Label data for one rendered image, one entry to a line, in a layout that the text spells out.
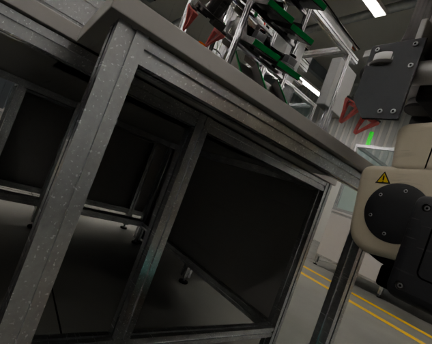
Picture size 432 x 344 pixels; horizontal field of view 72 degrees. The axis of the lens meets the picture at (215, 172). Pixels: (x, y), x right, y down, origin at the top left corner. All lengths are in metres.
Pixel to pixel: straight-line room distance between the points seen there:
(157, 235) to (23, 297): 0.42
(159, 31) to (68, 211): 0.28
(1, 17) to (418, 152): 0.76
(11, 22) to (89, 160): 0.34
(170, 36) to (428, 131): 0.45
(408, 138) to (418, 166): 0.06
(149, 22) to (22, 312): 0.43
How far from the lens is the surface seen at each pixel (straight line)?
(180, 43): 0.48
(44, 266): 0.49
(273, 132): 0.62
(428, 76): 0.67
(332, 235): 4.98
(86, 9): 0.80
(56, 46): 0.70
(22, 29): 0.70
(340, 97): 2.85
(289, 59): 1.33
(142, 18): 0.46
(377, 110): 0.65
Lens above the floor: 0.67
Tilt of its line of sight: 2 degrees up
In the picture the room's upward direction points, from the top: 20 degrees clockwise
